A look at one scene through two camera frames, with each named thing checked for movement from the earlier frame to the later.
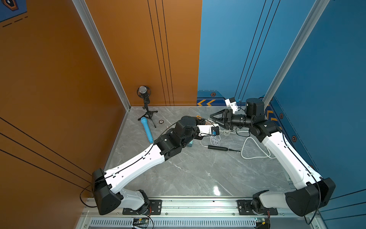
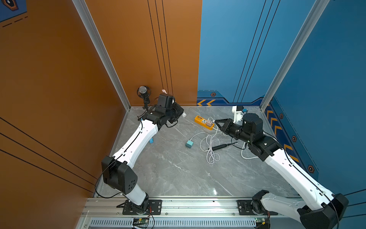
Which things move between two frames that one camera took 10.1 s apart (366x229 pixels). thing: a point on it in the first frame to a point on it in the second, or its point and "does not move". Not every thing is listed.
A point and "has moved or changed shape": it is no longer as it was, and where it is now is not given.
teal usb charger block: (190, 144) does not move
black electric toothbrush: (221, 148) has moved or changed shape
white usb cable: (215, 141) to (206, 144)
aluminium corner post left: (90, 26) does not move
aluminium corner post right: (315, 14) does not move
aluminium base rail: (200, 214) does not move
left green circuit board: (142, 222) does not move
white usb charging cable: (226, 131) has moved or changed shape
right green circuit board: (262, 220) does not move
